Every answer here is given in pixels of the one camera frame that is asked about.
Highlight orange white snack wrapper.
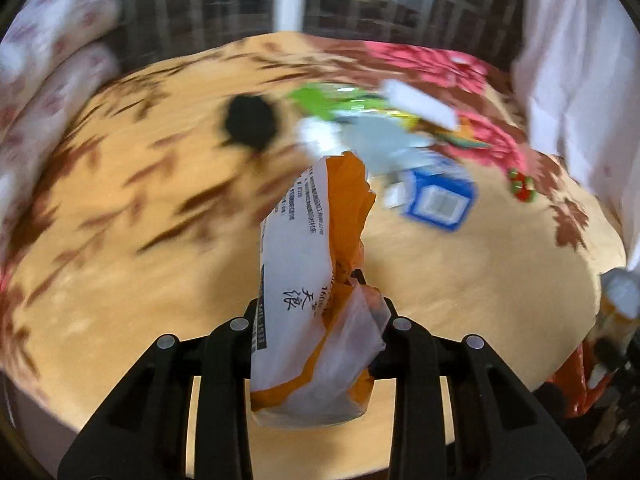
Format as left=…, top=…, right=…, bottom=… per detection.
left=250, top=152, right=392, bottom=428

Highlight blue white cookie box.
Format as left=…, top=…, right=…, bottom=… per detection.
left=383, top=153, right=477, bottom=232

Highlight red toy car green wheels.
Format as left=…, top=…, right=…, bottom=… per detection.
left=506, top=168, right=537, bottom=203

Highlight floral yellow bed blanket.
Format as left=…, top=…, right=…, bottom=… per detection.
left=1, top=32, right=626, bottom=429

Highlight black round cloth lump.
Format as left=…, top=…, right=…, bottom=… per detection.
left=224, top=94, right=279, bottom=153

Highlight long white box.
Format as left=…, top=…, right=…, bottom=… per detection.
left=380, top=79, right=459, bottom=131

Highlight green snack bag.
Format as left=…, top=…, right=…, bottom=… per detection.
left=288, top=82, right=396, bottom=120

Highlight white curtain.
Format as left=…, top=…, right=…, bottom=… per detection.
left=512, top=0, right=639, bottom=270

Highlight folded white floral quilt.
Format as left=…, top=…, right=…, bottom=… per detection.
left=1, top=0, right=122, bottom=259

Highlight white window frame with bars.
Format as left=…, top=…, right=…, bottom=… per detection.
left=107, top=0, right=524, bottom=70

